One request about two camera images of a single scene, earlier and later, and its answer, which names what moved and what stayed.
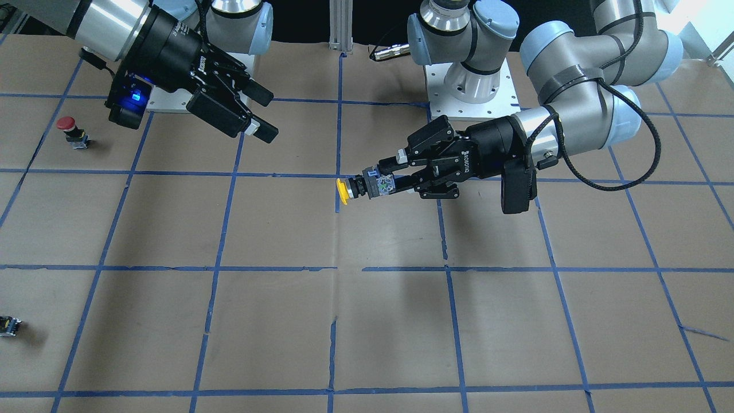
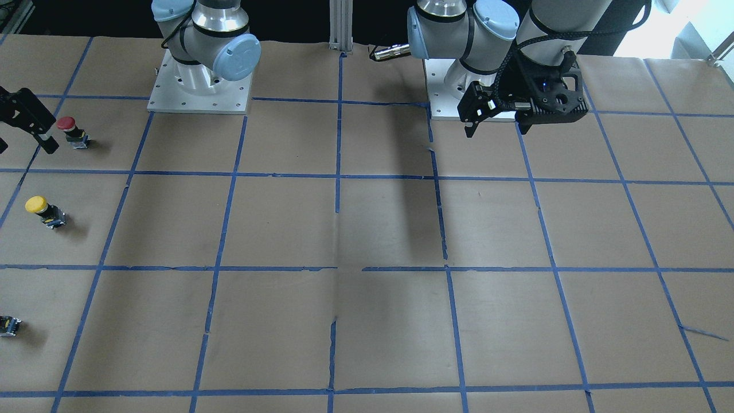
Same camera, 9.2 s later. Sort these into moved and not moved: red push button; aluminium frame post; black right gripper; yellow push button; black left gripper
Moved: black right gripper; yellow push button; black left gripper
Not moved: red push button; aluminium frame post
